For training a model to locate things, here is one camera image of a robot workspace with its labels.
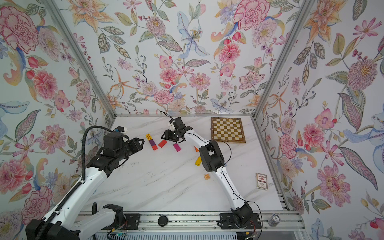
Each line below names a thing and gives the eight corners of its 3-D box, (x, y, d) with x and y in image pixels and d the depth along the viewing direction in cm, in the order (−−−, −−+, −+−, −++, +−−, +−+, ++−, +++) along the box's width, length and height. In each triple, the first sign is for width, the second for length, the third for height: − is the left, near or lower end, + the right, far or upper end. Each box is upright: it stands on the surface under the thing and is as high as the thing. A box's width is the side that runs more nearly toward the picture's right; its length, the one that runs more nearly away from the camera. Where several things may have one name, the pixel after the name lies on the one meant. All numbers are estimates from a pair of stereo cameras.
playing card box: (256, 187, 88) (257, 185, 86) (256, 174, 93) (257, 172, 91) (266, 189, 87) (267, 188, 85) (265, 176, 92) (267, 174, 90)
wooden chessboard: (211, 143, 107) (212, 141, 106) (209, 119, 122) (209, 117, 120) (246, 143, 107) (247, 141, 106) (239, 119, 122) (240, 117, 120)
